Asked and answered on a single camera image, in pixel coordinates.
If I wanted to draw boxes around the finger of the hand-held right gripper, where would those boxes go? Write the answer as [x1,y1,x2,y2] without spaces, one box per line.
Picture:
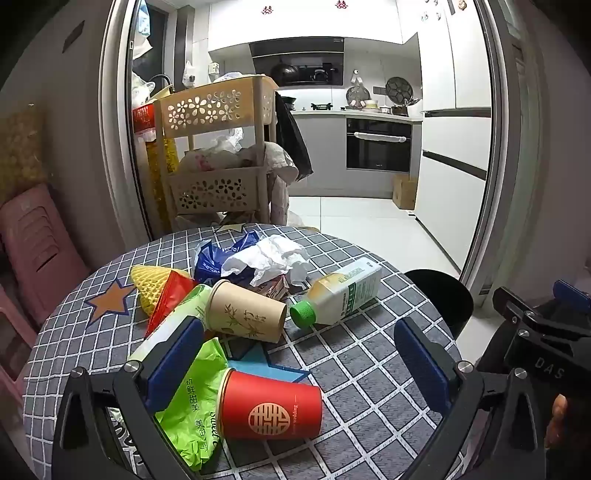
[492,278,591,342]

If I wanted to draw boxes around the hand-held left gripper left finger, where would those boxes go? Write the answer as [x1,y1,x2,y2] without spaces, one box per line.
[51,316,206,480]

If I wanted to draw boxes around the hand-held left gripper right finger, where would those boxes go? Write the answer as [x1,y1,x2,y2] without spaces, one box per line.
[393,316,546,480]

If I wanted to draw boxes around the red snack bag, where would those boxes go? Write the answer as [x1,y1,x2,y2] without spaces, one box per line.
[144,271,197,337]

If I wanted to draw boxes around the person's right hand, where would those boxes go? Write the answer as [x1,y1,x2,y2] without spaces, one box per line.
[545,394,570,445]

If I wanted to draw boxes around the green white plastic package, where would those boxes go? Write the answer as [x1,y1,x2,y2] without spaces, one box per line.
[127,284,213,363]

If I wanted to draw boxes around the green plastic bag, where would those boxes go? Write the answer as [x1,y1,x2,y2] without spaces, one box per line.
[154,337,232,472]

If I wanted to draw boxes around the yellow foam fruit net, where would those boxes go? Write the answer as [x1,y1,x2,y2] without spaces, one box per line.
[130,265,192,317]

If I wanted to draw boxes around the brown paper cup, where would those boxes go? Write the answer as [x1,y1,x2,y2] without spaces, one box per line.
[205,279,288,343]

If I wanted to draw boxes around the blue plastic bag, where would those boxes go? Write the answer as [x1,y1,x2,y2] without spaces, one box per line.
[193,231,260,284]

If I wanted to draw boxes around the green capped plastic bottle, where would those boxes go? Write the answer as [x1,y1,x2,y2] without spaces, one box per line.
[289,257,383,329]

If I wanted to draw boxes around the red paper cup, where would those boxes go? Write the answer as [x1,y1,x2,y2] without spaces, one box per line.
[217,368,323,440]

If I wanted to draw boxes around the white crumpled tissue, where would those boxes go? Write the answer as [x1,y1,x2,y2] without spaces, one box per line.
[222,234,311,287]

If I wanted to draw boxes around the pink plastic stool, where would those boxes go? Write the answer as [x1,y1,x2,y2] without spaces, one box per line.
[0,281,38,407]

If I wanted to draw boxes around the cardboard box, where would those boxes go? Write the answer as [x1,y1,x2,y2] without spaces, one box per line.
[392,174,419,210]

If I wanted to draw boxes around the gold foil package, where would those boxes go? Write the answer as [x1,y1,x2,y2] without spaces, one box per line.
[147,136,178,232]

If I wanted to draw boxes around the pink plastic chair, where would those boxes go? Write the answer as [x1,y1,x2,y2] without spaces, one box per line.
[0,184,90,324]

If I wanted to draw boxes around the grey hanging cloth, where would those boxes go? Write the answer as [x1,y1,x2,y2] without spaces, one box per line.
[263,142,301,224]

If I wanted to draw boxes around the white plastic bags in rack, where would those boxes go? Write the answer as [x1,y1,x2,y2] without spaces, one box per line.
[179,129,259,174]

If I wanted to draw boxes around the black built-in oven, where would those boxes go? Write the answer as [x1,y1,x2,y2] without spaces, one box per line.
[345,117,413,171]

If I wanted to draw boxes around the white refrigerator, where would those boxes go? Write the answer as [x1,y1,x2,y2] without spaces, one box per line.
[416,0,492,220]

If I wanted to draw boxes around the red plastic basket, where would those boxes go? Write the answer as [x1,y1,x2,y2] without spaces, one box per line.
[132,104,158,134]

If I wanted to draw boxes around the black hanging bag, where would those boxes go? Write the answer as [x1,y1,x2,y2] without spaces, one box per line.
[276,91,313,182]

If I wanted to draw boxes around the beige plastic storage rack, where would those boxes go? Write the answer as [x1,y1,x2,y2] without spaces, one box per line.
[154,75,280,232]

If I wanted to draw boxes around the yellow patterned cushion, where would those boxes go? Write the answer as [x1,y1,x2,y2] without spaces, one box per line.
[0,111,49,201]

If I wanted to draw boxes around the round black baking pan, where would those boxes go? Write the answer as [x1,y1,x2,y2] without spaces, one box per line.
[385,76,416,107]

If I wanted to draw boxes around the round metal strainer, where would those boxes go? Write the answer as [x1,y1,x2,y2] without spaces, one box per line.
[346,85,370,109]

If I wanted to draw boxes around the black wok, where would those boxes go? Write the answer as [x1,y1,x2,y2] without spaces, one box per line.
[270,64,300,84]

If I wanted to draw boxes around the black range hood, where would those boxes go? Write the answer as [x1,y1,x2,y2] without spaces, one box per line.
[249,39,346,87]

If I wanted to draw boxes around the sliding door frame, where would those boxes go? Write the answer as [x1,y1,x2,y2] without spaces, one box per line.
[99,0,543,308]

